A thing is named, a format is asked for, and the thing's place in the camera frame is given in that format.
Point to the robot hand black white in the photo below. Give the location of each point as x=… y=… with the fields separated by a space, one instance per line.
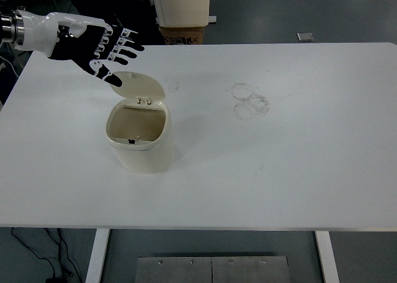
x=80 y=44

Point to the small cream trash bin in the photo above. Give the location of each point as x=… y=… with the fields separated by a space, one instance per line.
x=145 y=159

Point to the large cream trash bin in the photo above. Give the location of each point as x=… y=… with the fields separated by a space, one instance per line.
x=183 y=3

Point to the brown cardboard box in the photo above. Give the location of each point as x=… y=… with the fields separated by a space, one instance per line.
x=183 y=34

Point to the white table leg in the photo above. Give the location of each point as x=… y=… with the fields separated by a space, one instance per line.
x=97 y=255
x=327 y=258

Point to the small grey floor plate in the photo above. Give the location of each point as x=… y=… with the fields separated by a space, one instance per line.
x=306 y=37

